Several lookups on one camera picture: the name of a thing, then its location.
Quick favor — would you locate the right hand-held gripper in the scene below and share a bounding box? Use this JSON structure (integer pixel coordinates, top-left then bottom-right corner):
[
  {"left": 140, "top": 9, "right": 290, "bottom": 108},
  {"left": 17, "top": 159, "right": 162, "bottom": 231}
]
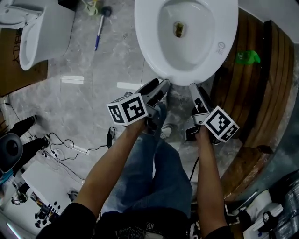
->
[{"left": 185, "top": 82, "right": 241, "bottom": 144}]

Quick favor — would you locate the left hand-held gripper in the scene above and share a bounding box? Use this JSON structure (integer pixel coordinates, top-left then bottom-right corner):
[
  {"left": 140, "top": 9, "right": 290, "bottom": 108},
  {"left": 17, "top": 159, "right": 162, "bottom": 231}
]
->
[{"left": 106, "top": 78, "right": 171, "bottom": 135}]

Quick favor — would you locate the white plastic toilet seat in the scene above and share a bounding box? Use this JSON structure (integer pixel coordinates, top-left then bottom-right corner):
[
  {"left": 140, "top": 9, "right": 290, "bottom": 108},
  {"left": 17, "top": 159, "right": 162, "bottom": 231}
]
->
[{"left": 134, "top": 0, "right": 239, "bottom": 86}]

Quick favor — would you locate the person's left forearm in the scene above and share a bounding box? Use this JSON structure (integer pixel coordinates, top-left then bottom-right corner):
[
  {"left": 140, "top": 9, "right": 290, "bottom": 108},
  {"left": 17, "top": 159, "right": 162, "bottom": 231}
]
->
[{"left": 72, "top": 118, "right": 155, "bottom": 219}]

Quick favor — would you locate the person's right forearm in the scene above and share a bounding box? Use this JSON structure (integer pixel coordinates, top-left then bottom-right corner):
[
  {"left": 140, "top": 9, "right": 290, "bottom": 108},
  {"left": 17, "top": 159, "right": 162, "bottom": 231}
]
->
[{"left": 195, "top": 127, "right": 228, "bottom": 236}]

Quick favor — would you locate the black-headed toilet brush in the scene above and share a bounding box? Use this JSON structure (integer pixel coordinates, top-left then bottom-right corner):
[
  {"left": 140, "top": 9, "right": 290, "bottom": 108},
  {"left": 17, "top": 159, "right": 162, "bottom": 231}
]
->
[{"left": 94, "top": 6, "right": 113, "bottom": 51}]

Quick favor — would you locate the small white toilet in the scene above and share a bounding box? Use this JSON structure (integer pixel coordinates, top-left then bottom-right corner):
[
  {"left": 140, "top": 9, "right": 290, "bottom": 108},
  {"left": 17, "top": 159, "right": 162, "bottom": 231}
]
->
[{"left": 0, "top": 0, "right": 76, "bottom": 71}]

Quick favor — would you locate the person's white sneaker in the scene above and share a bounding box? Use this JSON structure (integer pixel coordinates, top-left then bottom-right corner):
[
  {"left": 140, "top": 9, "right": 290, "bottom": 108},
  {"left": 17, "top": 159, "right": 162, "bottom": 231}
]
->
[{"left": 160, "top": 123, "right": 174, "bottom": 141}]

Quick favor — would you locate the green plastic bottle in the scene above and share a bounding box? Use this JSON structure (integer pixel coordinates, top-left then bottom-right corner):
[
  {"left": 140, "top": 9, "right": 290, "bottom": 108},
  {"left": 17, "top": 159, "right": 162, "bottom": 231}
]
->
[{"left": 235, "top": 50, "right": 261, "bottom": 65}]

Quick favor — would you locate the wooden slat platform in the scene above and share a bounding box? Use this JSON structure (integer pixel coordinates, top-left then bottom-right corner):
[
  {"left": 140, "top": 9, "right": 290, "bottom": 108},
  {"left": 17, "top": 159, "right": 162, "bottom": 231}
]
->
[{"left": 210, "top": 8, "right": 295, "bottom": 150}]

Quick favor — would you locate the curved wooden board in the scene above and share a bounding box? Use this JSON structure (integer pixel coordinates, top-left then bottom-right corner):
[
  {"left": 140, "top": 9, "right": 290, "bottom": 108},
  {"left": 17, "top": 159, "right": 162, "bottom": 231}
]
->
[{"left": 221, "top": 144, "right": 274, "bottom": 202}]

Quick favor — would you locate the white power strip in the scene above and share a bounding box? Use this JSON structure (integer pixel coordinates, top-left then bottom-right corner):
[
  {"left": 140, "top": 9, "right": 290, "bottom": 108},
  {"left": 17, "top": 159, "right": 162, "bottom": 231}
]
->
[{"left": 50, "top": 149, "right": 64, "bottom": 160}]

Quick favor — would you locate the plastic wrapped grey bundle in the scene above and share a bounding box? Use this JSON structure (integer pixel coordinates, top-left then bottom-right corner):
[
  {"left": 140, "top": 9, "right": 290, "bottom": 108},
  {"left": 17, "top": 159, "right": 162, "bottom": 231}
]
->
[{"left": 268, "top": 171, "right": 299, "bottom": 239}]

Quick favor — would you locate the brown cardboard box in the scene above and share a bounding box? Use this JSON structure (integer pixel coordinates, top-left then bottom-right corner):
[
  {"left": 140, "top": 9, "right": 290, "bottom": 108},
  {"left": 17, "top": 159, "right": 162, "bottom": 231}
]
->
[{"left": 0, "top": 28, "right": 49, "bottom": 97}]

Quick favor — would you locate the person's black printed t-shirt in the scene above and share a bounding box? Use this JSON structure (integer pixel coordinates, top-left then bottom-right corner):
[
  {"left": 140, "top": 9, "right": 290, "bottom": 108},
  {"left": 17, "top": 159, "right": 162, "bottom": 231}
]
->
[{"left": 41, "top": 202, "right": 236, "bottom": 239}]

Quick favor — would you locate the grey black round device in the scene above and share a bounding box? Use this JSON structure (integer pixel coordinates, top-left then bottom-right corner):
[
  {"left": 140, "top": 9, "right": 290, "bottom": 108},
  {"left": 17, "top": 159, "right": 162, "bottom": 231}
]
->
[{"left": 0, "top": 133, "right": 24, "bottom": 173}]

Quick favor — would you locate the black power cable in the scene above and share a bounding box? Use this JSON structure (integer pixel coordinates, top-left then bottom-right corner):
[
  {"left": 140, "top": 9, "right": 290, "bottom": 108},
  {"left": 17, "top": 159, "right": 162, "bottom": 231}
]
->
[{"left": 43, "top": 126, "right": 117, "bottom": 162}]

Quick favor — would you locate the water supply valve with hose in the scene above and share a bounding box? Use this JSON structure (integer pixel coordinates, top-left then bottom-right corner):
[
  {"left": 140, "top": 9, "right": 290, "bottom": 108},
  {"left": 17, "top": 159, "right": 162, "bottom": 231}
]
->
[{"left": 81, "top": 0, "right": 103, "bottom": 16}]

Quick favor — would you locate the white appliance with black cable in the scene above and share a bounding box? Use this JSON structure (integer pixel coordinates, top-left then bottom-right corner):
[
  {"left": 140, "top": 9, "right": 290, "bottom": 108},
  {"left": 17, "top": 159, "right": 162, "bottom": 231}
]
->
[{"left": 242, "top": 190, "right": 285, "bottom": 239}]

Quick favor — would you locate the white panel with wires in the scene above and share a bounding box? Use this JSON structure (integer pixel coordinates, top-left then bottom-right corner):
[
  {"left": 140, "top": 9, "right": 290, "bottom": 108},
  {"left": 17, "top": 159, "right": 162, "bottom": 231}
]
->
[{"left": 22, "top": 160, "right": 86, "bottom": 215}]

